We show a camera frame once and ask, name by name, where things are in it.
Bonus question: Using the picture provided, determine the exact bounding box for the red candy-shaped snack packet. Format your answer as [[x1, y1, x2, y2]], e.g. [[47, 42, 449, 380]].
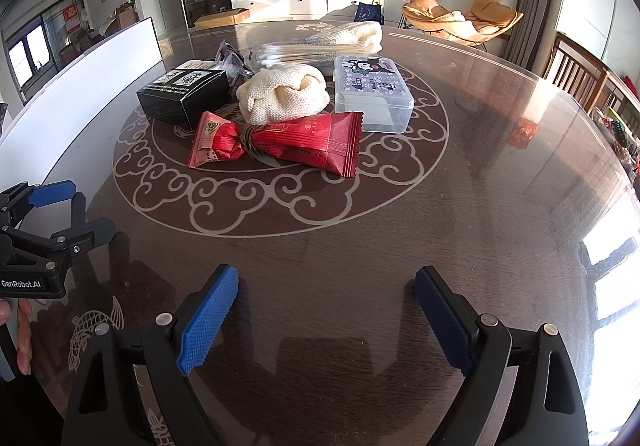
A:
[[187, 111, 365, 177]]

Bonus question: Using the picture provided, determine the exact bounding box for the red window poster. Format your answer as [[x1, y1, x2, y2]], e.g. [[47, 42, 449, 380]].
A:
[[62, 4, 83, 32]]

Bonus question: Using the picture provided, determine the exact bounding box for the black cardboard box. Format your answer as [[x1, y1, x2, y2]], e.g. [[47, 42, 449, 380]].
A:
[[136, 60, 232, 129]]

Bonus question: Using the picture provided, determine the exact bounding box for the blue tote bag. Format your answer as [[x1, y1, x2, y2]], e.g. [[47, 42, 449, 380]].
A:
[[354, 1, 385, 25]]

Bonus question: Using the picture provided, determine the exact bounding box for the person's left hand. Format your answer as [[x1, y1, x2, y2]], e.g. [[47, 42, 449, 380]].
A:
[[0, 299, 34, 375]]

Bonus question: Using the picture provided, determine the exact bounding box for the orange lounge chair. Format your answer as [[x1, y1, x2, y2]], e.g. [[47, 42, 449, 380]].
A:
[[401, 0, 524, 47]]

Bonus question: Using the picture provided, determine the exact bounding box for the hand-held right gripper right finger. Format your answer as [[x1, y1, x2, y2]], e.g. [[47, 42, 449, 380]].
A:
[[414, 265, 591, 446]]

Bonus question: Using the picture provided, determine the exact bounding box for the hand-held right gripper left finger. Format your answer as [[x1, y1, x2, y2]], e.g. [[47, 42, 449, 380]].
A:
[[61, 264, 240, 446]]

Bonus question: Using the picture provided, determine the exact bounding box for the bag of cotton swabs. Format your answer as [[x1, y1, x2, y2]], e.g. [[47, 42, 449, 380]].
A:
[[248, 40, 381, 73]]

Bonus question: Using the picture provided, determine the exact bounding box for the brown cardboard box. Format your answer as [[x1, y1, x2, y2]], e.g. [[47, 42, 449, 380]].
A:
[[194, 8, 251, 30]]

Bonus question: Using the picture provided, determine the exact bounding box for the small clear-wrapped dark packet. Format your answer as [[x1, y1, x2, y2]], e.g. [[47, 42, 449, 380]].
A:
[[215, 40, 258, 87]]

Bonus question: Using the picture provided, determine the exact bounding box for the clear cartoon-print floss box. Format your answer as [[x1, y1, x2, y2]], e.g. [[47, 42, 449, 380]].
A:
[[333, 55, 416, 133]]

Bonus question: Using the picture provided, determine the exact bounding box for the cluttered side shelf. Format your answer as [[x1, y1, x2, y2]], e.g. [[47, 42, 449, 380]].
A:
[[590, 106, 640, 177]]

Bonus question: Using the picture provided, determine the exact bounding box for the dark wooden dining chair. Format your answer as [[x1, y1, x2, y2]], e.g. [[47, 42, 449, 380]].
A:
[[595, 71, 640, 127], [542, 31, 611, 107]]

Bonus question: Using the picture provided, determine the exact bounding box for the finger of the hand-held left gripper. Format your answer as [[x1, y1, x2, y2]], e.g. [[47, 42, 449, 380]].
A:
[[9, 191, 117, 273], [0, 179, 77, 228]]

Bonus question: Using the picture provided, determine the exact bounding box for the cream waffle-weave towel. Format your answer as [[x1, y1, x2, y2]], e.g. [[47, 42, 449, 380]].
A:
[[302, 21, 385, 55], [236, 62, 331, 127]]

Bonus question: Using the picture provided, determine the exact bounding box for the white television cabinet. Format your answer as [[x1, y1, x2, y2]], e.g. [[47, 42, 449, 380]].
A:
[[231, 0, 416, 25]]

